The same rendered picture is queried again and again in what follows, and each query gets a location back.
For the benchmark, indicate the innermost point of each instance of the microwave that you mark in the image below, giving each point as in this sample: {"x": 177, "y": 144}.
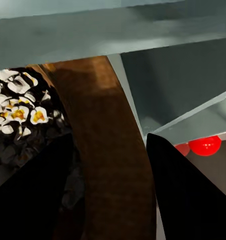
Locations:
{"x": 169, "y": 56}

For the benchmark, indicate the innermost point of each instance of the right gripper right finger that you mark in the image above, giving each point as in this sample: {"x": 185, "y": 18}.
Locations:
{"x": 191, "y": 206}

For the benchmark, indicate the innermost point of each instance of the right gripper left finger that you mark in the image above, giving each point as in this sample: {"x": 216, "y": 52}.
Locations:
{"x": 30, "y": 200}

